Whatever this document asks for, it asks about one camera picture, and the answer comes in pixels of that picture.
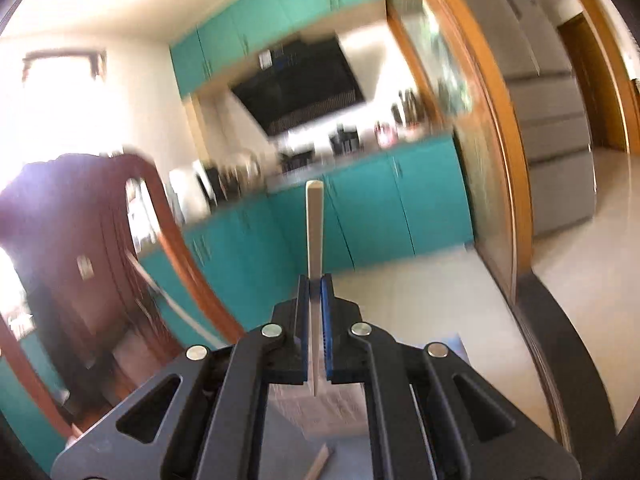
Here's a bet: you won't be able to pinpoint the black range hood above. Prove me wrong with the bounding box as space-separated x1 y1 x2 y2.
231 36 364 138

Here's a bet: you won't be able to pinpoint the beige chopstick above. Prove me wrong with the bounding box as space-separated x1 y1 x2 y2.
305 180 324 396
304 443 333 480
126 252 227 348

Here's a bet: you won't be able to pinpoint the black cooking pot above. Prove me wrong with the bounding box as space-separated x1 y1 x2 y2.
330 126 360 156

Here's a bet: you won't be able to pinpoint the blue striped table cloth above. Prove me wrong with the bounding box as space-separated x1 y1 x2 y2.
258 382 373 479

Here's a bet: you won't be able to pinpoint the black wok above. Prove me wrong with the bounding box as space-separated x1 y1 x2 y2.
278 144 316 174

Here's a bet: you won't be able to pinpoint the white plastic utensil basket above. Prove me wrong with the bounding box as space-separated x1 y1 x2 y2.
269 384 368 439

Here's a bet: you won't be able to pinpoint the teal kitchen cabinets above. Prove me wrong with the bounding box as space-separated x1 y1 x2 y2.
170 0 376 98
182 133 474 330

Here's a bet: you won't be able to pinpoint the teal lower kitchen cabinets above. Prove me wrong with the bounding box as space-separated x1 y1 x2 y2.
182 133 474 330

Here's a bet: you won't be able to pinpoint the glass sliding door wooden frame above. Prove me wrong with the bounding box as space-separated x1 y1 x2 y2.
385 0 533 304

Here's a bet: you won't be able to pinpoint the silver refrigerator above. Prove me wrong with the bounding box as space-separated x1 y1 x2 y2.
465 0 597 236

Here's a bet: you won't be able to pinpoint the teal upper kitchen cabinets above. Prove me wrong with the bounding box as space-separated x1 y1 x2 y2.
170 0 376 98

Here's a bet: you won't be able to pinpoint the wooden interior door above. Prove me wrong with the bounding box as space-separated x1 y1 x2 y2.
558 13 627 152

